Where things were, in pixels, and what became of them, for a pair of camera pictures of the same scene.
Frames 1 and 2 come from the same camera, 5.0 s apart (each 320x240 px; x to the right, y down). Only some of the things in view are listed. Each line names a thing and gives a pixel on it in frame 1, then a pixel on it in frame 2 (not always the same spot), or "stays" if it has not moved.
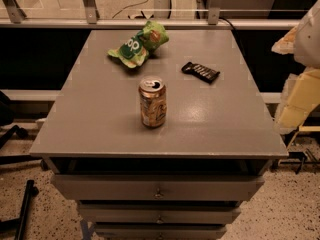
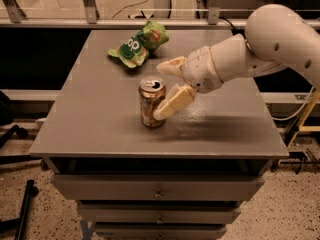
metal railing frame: x=12 y=16 stays
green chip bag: x=135 y=50 stays
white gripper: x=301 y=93 to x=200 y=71
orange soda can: x=153 y=101 stays
